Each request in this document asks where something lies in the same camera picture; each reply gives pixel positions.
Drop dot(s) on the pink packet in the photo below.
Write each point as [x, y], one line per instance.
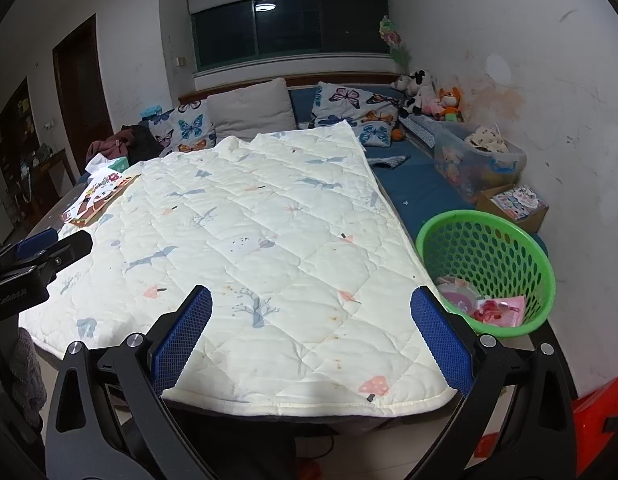
[514, 310]

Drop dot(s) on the white quilted blanket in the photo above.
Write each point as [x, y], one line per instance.
[289, 240]

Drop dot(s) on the person's left forearm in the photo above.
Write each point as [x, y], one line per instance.
[24, 370]

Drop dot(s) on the dark wooden door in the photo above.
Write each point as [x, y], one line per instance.
[81, 90]

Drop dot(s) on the paper flower wall decoration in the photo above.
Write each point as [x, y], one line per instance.
[391, 37]

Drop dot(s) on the dark window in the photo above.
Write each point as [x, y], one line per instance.
[299, 27]

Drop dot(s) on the clear plastic storage box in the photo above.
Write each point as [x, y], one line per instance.
[464, 170]

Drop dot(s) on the spotted cloth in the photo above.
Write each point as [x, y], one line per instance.
[486, 140]

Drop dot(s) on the red plastic stool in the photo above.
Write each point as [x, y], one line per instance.
[599, 410]

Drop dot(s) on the grey patterned cloth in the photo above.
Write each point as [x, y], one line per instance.
[389, 161]

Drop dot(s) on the green plastic basket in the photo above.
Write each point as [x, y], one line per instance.
[489, 250]

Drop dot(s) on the beige pillow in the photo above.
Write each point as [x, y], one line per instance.
[249, 110]

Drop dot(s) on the pile of dark clothes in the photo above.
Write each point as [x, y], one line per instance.
[139, 145]

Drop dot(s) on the pink plush toy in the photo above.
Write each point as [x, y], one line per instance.
[431, 107]

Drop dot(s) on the orange fox plush toy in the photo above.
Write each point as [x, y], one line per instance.
[449, 100]

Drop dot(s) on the small orange ball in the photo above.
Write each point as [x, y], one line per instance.
[398, 136]

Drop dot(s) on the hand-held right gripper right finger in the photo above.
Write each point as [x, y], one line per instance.
[439, 340]

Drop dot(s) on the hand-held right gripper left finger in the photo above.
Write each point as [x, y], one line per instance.
[184, 340]

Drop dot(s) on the cow plush toy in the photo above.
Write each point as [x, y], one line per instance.
[421, 82]

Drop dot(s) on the dark wooden shelf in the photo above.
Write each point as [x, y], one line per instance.
[16, 120]

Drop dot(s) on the green tissue pack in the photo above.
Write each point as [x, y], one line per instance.
[119, 164]

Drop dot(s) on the cartoon picture book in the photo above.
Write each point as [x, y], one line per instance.
[96, 195]

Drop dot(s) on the cartoon sticker book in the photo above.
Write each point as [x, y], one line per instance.
[519, 202]

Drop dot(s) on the butterfly print pillow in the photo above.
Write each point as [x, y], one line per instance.
[344, 105]
[189, 127]

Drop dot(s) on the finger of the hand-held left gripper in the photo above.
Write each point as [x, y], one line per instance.
[36, 241]
[64, 250]

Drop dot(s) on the blue mattress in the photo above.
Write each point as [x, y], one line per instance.
[414, 185]

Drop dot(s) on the cardboard box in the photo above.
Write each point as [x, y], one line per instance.
[536, 220]

